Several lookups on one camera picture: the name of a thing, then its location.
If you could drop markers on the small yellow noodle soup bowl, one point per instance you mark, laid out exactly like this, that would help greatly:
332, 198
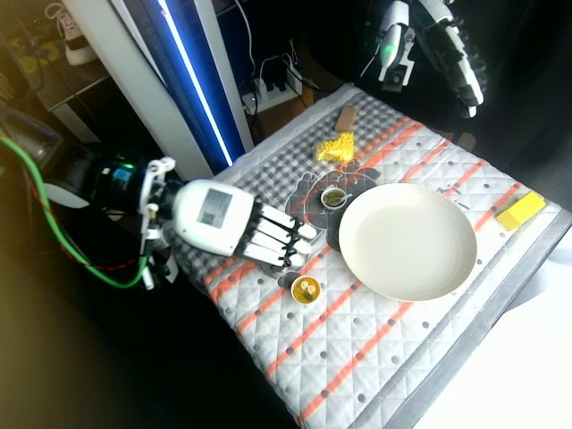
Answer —
306, 290

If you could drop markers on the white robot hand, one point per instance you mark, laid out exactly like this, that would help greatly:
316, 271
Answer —
465, 67
214, 219

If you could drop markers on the yellow block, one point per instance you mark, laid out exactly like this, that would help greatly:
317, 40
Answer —
520, 211

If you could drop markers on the brown wooden block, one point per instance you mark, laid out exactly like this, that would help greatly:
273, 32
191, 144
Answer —
347, 118

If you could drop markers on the green soup bowl with spoon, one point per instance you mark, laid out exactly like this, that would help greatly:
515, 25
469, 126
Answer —
333, 199

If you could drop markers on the white shoe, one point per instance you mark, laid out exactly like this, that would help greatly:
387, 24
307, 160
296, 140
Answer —
76, 44

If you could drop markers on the grey quilt with bear print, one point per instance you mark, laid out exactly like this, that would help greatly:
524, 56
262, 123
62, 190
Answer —
348, 348

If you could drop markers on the white pillar with blue light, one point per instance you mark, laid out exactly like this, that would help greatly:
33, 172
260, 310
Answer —
134, 89

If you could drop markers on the cream round plate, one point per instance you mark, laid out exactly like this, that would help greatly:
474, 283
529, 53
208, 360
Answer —
406, 241

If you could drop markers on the white power strip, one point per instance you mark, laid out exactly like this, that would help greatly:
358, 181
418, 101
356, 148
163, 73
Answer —
268, 100

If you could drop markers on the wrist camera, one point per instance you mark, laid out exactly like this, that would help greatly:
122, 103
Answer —
164, 268
396, 81

